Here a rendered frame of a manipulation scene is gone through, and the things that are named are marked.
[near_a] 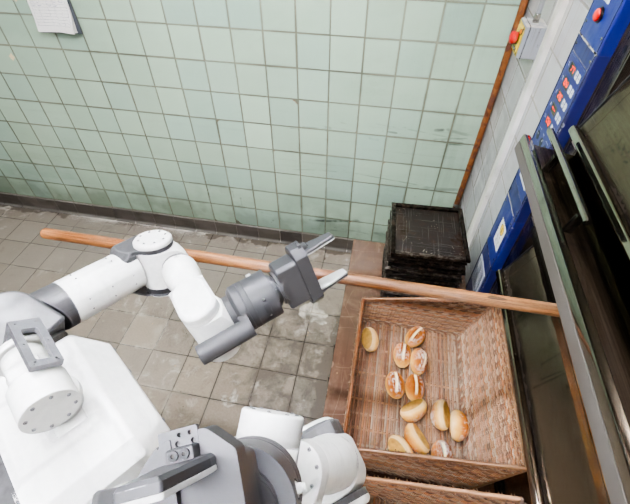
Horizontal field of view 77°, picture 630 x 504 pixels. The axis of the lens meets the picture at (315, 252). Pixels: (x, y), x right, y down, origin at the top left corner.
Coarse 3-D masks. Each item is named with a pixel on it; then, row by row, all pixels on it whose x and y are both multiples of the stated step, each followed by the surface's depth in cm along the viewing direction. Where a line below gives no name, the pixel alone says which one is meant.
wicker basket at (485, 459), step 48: (384, 336) 156; (432, 336) 156; (480, 336) 141; (384, 384) 142; (432, 384) 142; (480, 384) 131; (384, 432) 131; (432, 432) 131; (480, 432) 123; (432, 480) 120; (480, 480) 112
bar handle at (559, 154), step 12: (552, 132) 92; (552, 144) 90; (552, 156) 89; (564, 156) 86; (552, 168) 90; (564, 168) 83; (576, 192) 77; (576, 204) 76; (576, 216) 75; (588, 216) 72; (564, 228) 78
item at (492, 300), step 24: (72, 240) 107; (96, 240) 106; (120, 240) 106; (216, 264) 102; (240, 264) 101; (264, 264) 100; (384, 288) 96; (408, 288) 95; (432, 288) 94; (552, 312) 90
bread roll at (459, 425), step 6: (456, 414) 129; (462, 414) 130; (450, 420) 129; (456, 420) 128; (462, 420) 128; (450, 426) 128; (456, 426) 127; (462, 426) 126; (468, 426) 127; (456, 432) 126; (462, 432) 126; (468, 432) 127; (456, 438) 126; (462, 438) 126
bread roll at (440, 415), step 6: (438, 402) 133; (444, 402) 133; (432, 408) 133; (438, 408) 131; (444, 408) 131; (432, 414) 131; (438, 414) 129; (444, 414) 129; (432, 420) 131; (438, 420) 129; (444, 420) 128; (438, 426) 128; (444, 426) 128
